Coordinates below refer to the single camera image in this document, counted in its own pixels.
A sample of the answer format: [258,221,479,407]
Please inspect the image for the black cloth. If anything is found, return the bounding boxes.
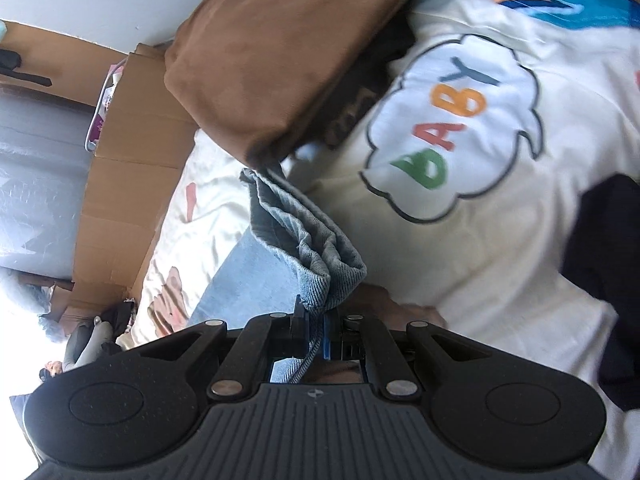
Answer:
[565,174,640,411]

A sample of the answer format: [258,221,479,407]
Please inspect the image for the brown folded towel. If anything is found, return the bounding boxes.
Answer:
[164,0,423,169]

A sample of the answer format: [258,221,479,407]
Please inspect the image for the dark grey pillow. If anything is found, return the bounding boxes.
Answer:
[9,392,37,453]

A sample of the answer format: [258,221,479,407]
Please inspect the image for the bubble-wrapped grey appliance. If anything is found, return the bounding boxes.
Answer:
[0,95,99,281]

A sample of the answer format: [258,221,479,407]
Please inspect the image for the light blue denim pants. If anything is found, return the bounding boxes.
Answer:
[187,165,369,386]

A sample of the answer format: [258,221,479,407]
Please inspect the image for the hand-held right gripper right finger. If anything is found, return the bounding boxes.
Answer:
[322,312,496,401]

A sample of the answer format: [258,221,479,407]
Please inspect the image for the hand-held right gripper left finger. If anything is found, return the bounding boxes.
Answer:
[137,296,307,402]

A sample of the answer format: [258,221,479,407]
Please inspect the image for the black garment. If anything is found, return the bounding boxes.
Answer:
[102,302,137,334]

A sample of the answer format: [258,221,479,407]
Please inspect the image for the grey neck pillow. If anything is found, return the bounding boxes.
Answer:
[65,320,114,372]

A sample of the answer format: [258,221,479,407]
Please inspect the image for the cream bear print bed sheet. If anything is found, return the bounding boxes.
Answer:
[122,0,640,480]

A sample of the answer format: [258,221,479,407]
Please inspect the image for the pink plastic bag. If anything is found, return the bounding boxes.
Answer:
[85,57,132,153]

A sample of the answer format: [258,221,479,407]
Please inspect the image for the brown cardboard sheet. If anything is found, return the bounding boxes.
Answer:
[0,20,199,326]

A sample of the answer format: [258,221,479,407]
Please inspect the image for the black hanging strap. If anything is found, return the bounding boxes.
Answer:
[0,50,53,88]

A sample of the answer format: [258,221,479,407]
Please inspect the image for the leopard print cloth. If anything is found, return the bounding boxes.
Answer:
[295,15,417,149]

